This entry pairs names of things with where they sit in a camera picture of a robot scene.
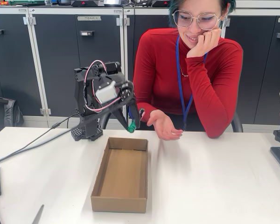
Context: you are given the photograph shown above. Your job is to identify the green and black marker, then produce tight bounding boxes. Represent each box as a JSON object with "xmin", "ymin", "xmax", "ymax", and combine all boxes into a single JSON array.
[{"xmin": 127, "ymin": 107, "xmax": 147, "ymax": 134}]

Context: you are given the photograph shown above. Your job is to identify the person's left forearm red sleeve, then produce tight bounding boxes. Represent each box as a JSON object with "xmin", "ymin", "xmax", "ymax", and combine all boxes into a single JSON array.
[{"xmin": 184, "ymin": 49, "xmax": 240, "ymax": 139}]

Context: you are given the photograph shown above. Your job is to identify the person's right forearm red sleeve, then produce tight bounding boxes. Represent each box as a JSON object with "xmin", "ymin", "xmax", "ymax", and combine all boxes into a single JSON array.
[{"xmin": 134, "ymin": 98, "xmax": 158, "ymax": 123}]

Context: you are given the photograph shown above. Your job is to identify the person in red sweater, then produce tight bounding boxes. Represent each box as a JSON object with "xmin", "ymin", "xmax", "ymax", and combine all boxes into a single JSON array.
[{"xmin": 133, "ymin": 0, "xmax": 244, "ymax": 139}]

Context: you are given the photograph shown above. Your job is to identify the person's right hand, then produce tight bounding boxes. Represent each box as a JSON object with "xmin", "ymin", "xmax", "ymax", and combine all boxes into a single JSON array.
[{"xmin": 146, "ymin": 109, "xmax": 184, "ymax": 141}]

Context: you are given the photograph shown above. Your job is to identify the person's left hand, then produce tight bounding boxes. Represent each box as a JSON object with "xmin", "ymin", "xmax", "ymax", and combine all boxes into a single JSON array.
[{"xmin": 186, "ymin": 29, "xmax": 221, "ymax": 59}]

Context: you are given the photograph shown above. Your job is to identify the brown cardboard box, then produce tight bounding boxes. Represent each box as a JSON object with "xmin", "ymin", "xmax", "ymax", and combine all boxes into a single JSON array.
[{"xmin": 90, "ymin": 137, "xmax": 148, "ymax": 214}]

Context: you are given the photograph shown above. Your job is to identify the dark grey cabinet door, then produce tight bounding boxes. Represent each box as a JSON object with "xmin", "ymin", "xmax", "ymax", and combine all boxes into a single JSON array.
[
  {"xmin": 224, "ymin": 15, "xmax": 277, "ymax": 126},
  {"xmin": 254, "ymin": 16, "xmax": 280, "ymax": 126},
  {"xmin": 126, "ymin": 14, "xmax": 175, "ymax": 98},
  {"xmin": 34, "ymin": 14, "xmax": 124, "ymax": 119},
  {"xmin": 0, "ymin": 14, "xmax": 44, "ymax": 128}
]

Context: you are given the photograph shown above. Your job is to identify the black case red triangle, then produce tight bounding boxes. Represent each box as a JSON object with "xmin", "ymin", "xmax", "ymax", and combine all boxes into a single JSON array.
[
  {"xmin": 71, "ymin": 0, "xmax": 105, "ymax": 7},
  {"xmin": 151, "ymin": 0, "xmax": 171, "ymax": 7}
]

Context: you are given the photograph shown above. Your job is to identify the black office chair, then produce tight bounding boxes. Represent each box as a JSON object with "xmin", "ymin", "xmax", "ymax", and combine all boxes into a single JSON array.
[{"xmin": 99, "ymin": 102, "xmax": 244, "ymax": 133}]

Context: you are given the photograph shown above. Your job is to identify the gold-rimmed glasses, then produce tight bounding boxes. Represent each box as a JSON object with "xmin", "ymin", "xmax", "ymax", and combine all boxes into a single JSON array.
[{"xmin": 172, "ymin": 9, "xmax": 222, "ymax": 30}]

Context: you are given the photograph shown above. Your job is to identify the black backpack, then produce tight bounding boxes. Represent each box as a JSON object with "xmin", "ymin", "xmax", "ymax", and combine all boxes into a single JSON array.
[{"xmin": 0, "ymin": 96, "xmax": 25, "ymax": 128}]

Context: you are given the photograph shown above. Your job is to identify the green storage box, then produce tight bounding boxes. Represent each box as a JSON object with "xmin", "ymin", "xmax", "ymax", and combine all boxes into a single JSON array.
[{"xmin": 8, "ymin": 0, "xmax": 46, "ymax": 6}]

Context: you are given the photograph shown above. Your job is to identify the black camera cable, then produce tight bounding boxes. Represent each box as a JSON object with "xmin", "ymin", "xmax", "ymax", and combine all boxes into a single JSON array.
[{"xmin": 0, "ymin": 97, "xmax": 131, "ymax": 165}]

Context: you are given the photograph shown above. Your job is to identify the white gripper camera box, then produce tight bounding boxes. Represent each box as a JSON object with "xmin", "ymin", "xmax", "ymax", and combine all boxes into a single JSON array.
[{"xmin": 95, "ymin": 81, "xmax": 119, "ymax": 105}]

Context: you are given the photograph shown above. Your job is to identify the blue lanyard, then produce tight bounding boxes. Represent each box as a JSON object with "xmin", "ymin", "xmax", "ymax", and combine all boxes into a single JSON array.
[{"xmin": 175, "ymin": 35, "xmax": 208, "ymax": 131}]

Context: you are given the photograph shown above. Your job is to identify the thin gold necklace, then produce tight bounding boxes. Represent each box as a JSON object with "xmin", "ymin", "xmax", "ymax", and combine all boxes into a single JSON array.
[{"xmin": 179, "ymin": 63, "xmax": 189, "ymax": 77}]

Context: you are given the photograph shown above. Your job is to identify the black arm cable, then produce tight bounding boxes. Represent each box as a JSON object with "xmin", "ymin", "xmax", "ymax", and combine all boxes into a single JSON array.
[{"xmin": 0, "ymin": 113, "xmax": 81, "ymax": 164}]

